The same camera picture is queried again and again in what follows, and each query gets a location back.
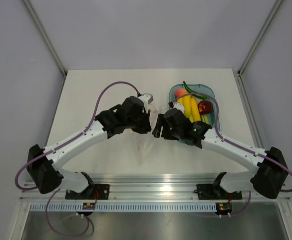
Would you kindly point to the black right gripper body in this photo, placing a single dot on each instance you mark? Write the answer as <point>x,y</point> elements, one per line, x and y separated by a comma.
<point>168,132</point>

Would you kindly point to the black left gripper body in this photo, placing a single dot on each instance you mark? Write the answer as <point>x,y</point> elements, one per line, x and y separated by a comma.
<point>139,124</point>

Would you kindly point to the clear zip top bag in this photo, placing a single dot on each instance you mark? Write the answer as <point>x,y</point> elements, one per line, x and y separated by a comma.
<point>142,143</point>

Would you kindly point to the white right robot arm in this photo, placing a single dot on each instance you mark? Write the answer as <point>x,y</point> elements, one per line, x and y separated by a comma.
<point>266,169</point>

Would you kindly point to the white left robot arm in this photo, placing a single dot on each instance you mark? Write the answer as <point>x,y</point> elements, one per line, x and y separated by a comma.
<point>45,165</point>

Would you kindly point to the yellow banana bunch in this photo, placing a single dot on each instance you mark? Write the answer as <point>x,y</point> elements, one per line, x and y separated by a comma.
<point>191,110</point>

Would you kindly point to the yellow green corn cob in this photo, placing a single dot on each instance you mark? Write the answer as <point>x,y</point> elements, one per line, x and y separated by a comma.
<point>205,119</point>

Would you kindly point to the orange peach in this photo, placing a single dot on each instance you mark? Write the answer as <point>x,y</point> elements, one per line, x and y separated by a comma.
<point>180,92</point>

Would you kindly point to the red apple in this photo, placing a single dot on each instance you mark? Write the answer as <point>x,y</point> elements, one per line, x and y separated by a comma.
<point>205,107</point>

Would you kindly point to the green chili pepper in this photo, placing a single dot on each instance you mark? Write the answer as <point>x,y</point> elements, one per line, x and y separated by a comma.
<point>189,90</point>

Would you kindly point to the teal plastic tray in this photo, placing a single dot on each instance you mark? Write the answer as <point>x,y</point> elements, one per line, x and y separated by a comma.
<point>199,129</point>

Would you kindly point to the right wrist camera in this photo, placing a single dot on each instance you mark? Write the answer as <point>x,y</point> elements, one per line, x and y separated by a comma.
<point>178,106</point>

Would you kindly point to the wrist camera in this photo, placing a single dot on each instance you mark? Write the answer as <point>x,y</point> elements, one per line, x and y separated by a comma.
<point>178,106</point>
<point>146,98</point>

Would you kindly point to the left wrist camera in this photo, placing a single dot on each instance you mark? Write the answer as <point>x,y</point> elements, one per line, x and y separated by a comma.
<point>146,98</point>

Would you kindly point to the aluminium mounting rail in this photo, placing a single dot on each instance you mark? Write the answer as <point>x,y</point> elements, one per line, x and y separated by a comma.
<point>151,188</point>

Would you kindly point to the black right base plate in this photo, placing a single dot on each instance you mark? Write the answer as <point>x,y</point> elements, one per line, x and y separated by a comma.
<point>207,191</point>

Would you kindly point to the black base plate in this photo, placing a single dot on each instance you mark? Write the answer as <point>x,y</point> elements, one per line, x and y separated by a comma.
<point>98,191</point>
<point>207,191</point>

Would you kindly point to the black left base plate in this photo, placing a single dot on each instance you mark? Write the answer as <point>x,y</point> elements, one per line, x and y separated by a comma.
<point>98,191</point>

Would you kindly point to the white slotted cable duct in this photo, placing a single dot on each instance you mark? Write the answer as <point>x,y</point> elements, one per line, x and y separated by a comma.
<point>134,207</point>

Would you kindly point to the left aluminium frame post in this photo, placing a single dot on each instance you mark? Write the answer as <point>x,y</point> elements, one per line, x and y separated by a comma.
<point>45,38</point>

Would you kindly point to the aluminium frame post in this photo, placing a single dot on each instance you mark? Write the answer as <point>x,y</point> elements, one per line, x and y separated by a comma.
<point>45,38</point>
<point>261,35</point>

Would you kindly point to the right aluminium frame post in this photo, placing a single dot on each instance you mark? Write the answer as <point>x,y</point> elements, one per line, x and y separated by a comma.
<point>261,35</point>

